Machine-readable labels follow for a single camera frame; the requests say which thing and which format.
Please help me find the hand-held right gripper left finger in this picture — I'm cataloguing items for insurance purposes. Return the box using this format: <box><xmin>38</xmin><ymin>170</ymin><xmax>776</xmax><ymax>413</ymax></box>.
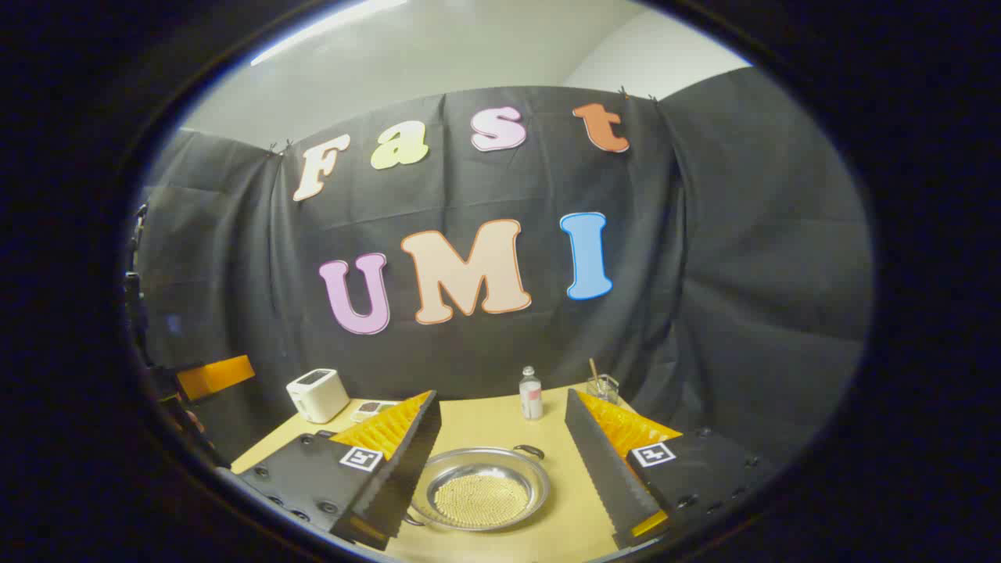
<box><xmin>235</xmin><ymin>389</ymin><xmax>443</xmax><ymax>552</ymax></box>

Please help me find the black backdrop cloth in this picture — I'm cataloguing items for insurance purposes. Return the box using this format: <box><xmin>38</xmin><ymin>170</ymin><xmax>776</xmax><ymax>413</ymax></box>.
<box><xmin>129</xmin><ymin>66</ymin><xmax>874</xmax><ymax>470</ymax></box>

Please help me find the steel pot with black handles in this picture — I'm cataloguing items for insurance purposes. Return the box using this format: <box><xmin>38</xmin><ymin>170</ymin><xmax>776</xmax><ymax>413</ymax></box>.
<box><xmin>403</xmin><ymin>443</ymin><xmax>551</xmax><ymax>533</ymax></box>

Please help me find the white divided dish with beans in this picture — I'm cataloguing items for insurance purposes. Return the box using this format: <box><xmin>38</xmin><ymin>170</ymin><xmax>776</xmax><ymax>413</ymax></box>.
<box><xmin>350</xmin><ymin>400</ymin><xmax>401</xmax><ymax>425</ymax></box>

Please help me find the white toaster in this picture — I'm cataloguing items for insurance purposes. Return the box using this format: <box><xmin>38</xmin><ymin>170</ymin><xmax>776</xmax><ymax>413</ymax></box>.
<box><xmin>285</xmin><ymin>368</ymin><xmax>351</xmax><ymax>425</ymax></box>

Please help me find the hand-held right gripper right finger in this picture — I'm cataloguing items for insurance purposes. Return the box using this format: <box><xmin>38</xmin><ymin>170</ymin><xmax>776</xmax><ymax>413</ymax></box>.
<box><xmin>565</xmin><ymin>389</ymin><xmax>775</xmax><ymax>550</ymax></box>

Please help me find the clear plastic bottle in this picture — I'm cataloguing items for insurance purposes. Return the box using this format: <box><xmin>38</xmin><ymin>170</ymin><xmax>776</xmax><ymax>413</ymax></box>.
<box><xmin>518</xmin><ymin>365</ymin><xmax>544</xmax><ymax>421</ymax></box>

